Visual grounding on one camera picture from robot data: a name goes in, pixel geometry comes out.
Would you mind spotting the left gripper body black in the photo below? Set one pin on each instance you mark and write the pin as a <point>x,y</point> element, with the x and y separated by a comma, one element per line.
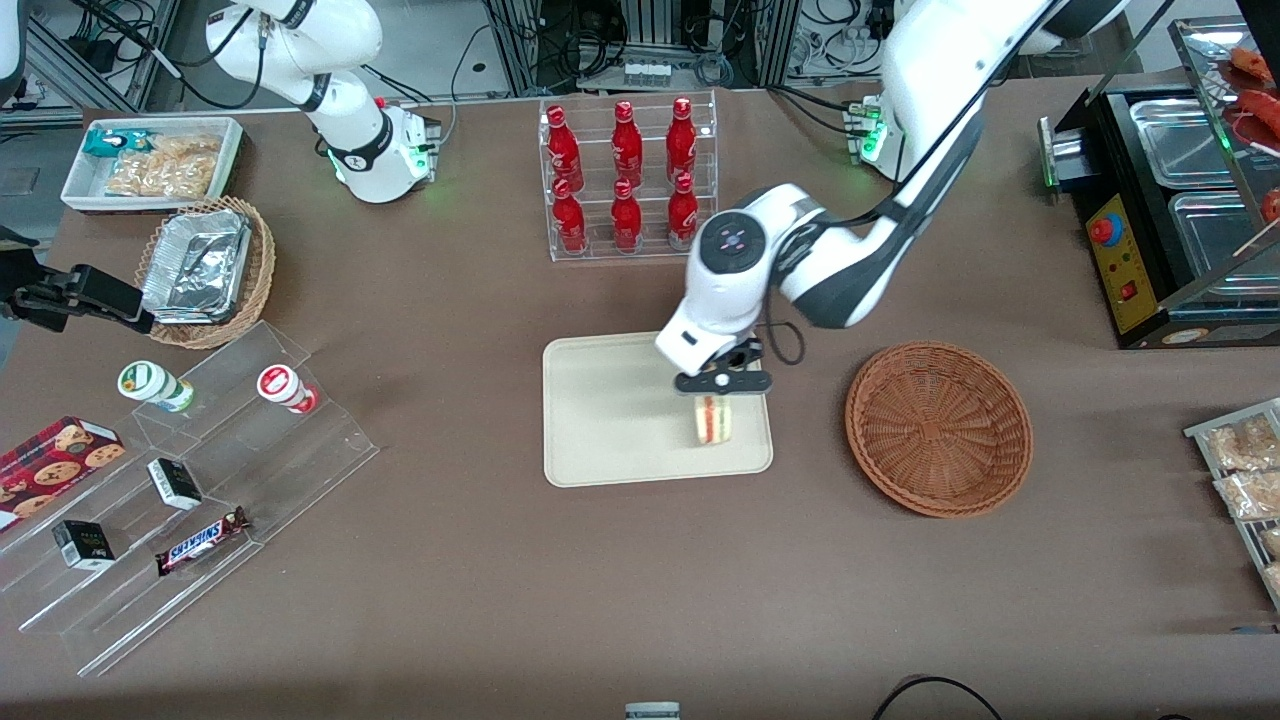
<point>745,354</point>

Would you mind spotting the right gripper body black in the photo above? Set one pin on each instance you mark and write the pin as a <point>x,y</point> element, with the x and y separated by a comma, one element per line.
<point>52,290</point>

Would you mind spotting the triangle sandwich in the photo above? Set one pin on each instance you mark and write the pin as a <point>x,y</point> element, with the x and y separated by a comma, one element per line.
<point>712,425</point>

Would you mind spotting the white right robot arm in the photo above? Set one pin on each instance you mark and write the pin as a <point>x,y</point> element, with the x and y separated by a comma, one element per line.
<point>350,110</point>

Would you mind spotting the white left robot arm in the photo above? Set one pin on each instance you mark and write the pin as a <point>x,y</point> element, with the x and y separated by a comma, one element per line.
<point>850,270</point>

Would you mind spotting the beige plastic tray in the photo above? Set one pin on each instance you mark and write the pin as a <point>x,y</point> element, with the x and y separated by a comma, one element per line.
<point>610,420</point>

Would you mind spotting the light wicker basket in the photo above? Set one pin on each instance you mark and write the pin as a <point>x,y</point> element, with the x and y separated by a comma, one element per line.
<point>262,270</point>

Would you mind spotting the brown wicker basket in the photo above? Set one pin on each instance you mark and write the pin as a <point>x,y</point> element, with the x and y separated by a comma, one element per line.
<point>940,430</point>

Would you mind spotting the tray of packaged snacks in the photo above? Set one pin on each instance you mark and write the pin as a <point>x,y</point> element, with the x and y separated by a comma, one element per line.
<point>1200,432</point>

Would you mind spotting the aluminium foil container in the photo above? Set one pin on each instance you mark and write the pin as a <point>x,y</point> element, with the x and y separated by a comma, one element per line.
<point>195,275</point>

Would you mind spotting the green cap yogurt bottle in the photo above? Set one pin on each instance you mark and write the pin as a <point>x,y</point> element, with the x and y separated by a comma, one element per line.
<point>145,380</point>

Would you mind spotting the white plastic bin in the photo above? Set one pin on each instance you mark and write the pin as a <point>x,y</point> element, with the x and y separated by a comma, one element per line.
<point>75,185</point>

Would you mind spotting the silver foil packets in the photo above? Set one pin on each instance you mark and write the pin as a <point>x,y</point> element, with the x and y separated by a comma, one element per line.
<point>200,222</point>

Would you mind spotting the clear bag of snacks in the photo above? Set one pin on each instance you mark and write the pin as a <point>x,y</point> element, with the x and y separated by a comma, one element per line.
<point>160,178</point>
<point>190,147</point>
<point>1250,495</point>
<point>1245,445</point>

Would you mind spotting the teal snack packet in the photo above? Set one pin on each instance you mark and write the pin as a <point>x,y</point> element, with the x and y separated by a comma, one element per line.
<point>110,142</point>

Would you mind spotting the red cola bottle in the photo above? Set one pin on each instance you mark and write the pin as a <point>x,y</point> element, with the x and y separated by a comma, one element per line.
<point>569,215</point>
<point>681,135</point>
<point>683,212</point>
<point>626,215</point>
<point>627,140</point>
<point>563,140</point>

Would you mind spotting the red tartan cookie box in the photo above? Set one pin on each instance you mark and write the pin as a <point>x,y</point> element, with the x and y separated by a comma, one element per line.
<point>50,465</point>

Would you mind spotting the red cap yogurt bottle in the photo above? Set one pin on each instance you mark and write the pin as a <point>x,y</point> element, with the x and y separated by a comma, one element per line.
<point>278,383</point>

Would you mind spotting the black box white side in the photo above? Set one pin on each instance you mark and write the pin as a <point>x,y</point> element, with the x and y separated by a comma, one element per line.
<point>175,485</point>

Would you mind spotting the clear acrylic bottle rack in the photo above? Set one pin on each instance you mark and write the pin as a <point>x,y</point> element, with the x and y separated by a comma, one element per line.
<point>596,175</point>

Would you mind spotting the clear acrylic stepped shelf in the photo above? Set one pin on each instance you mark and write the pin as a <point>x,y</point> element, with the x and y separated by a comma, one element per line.
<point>300,460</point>

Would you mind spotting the black box gold lettering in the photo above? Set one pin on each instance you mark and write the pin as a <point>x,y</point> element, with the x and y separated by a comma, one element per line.
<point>85,547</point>

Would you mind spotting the Snickers chocolate bar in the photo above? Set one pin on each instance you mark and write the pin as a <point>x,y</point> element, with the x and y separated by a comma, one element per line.
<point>200,541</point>

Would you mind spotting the white power strip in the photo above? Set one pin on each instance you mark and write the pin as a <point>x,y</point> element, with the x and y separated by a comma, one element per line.
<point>647,74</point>

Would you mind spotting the grey device at table edge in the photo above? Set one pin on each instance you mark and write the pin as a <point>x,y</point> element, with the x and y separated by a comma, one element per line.
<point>652,711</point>

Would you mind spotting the red emergency stop button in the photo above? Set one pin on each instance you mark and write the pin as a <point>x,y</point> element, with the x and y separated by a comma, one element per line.
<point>1105,231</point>

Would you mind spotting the black hot food warmer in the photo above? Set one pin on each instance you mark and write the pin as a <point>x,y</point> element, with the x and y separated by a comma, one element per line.
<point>1130,270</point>

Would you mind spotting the steel food pan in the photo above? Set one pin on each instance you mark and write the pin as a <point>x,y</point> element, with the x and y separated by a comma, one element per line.
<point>1220,245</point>
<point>1185,140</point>

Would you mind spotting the aluminium profile frame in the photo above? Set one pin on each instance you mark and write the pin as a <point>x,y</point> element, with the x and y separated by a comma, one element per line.
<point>770,40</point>

